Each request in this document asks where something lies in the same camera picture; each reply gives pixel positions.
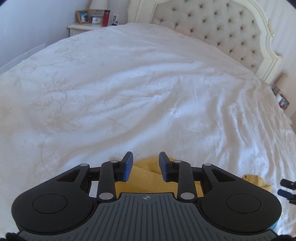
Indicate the cream tufted headboard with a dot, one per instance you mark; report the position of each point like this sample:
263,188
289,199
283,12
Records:
240,29

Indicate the left white table lamp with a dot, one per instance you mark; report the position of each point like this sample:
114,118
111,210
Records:
97,6

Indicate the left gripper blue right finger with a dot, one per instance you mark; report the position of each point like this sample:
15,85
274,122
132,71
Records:
181,173

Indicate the left cream nightstand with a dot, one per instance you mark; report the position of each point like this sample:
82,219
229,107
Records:
77,28

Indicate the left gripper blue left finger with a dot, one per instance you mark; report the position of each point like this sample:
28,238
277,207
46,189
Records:
111,172

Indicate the small white desk display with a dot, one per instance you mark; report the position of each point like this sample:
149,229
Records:
114,19

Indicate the small white alarm clock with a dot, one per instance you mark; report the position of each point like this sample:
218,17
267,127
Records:
96,20

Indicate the wooden photo frame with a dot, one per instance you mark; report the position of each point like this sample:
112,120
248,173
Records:
283,102
83,16

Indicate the right wooden photo frame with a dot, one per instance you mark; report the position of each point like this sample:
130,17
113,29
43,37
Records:
283,102

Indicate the red water bottle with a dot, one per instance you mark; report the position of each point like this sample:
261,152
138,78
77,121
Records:
105,19

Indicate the yellow knit sweater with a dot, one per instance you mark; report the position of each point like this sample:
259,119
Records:
146,177

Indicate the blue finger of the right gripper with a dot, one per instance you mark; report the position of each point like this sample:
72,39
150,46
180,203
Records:
288,184
286,195

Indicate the white embroidered bedspread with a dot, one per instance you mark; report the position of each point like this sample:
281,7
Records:
140,88

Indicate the left wooden photo frame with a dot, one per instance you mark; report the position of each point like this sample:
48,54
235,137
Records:
83,16

